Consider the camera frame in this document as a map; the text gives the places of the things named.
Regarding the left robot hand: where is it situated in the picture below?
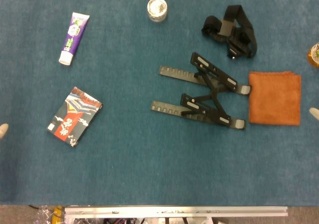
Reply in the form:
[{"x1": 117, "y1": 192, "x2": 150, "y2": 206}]
[{"x1": 0, "y1": 123, "x2": 9, "y2": 139}]

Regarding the black folding laptop stand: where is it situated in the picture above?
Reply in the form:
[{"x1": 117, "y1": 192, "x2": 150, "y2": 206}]
[{"x1": 150, "y1": 51, "x2": 253, "y2": 131}]

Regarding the orange folded cloth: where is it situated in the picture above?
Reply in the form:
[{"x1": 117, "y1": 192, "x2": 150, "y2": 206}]
[{"x1": 248, "y1": 71, "x2": 302, "y2": 127}]

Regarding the amber tea bottle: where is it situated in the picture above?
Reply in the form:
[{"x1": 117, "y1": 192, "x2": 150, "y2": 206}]
[{"x1": 307, "y1": 41, "x2": 319, "y2": 69}]

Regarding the black red patterned box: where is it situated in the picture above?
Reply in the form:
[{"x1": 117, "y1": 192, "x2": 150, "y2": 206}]
[{"x1": 46, "y1": 86, "x2": 103, "y2": 148}]

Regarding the clear plastic wrap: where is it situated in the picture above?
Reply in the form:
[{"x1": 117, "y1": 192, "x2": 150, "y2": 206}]
[{"x1": 34, "y1": 206, "x2": 54, "y2": 224}]

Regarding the yellow object under table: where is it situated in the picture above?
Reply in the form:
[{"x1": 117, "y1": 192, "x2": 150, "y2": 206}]
[{"x1": 52, "y1": 206, "x2": 63, "y2": 220}]

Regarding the purple toothpaste tube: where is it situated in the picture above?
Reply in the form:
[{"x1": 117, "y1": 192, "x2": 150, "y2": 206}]
[{"x1": 58, "y1": 11, "x2": 90, "y2": 66}]

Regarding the small round glass jar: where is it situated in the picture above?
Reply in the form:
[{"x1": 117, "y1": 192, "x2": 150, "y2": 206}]
[{"x1": 146, "y1": 0, "x2": 168, "y2": 23}]

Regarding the black head strap mount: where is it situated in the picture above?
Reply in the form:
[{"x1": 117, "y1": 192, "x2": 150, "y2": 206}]
[{"x1": 201, "y1": 4, "x2": 258, "y2": 60}]

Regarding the aluminium frame rail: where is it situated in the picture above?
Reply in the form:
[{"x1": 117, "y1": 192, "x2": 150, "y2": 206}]
[{"x1": 64, "y1": 206, "x2": 289, "y2": 220}]

